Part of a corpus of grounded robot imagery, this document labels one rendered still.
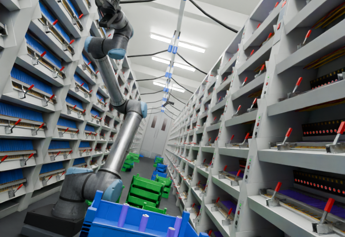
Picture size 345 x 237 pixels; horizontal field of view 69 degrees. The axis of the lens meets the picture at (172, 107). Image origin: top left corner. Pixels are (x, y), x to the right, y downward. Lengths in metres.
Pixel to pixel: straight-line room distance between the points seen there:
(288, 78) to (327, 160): 0.58
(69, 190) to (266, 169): 1.08
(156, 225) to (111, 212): 0.14
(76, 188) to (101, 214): 0.76
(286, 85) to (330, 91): 0.44
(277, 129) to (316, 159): 0.43
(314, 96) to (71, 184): 1.31
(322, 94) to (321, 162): 0.20
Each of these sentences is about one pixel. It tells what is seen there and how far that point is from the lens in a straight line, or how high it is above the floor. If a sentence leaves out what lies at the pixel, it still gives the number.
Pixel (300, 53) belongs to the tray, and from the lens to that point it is 1.08.
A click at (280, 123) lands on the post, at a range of 1.21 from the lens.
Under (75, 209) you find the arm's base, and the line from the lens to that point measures 1.63.
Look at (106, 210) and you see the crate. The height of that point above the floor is 0.43.
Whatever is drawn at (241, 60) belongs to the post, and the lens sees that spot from 1.98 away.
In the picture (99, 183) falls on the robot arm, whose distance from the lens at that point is 1.54.
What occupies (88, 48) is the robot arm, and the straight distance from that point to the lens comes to 1.48.
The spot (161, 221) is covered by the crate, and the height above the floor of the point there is 0.43.
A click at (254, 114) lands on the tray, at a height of 0.93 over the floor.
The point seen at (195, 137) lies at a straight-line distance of 3.21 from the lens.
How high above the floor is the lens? 0.66
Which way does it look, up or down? 9 degrees up
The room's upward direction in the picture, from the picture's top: 16 degrees clockwise
